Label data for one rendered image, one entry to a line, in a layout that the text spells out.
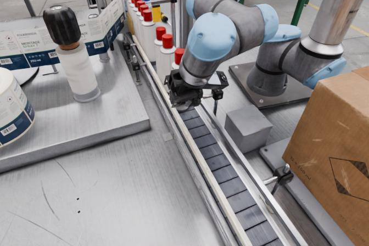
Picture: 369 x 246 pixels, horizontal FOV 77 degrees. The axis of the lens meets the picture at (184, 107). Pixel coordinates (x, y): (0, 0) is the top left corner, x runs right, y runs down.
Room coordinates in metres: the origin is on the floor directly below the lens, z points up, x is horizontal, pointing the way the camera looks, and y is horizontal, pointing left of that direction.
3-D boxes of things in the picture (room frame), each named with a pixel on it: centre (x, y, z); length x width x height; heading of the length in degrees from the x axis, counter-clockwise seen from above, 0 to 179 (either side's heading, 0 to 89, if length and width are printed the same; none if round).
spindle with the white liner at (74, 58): (0.64, 0.34, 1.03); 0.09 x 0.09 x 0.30
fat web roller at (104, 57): (0.87, 0.34, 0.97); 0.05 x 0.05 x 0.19
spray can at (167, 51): (0.67, 0.05, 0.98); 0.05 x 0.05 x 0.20
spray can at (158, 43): (0.72, 0.08, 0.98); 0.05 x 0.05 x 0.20
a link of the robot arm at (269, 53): (0.73, -0.32, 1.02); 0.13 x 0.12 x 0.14; 32
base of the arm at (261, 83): (0.74, -0.32, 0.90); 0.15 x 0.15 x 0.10
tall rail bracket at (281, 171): (0.26, -0.19, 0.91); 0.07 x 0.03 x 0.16; 112
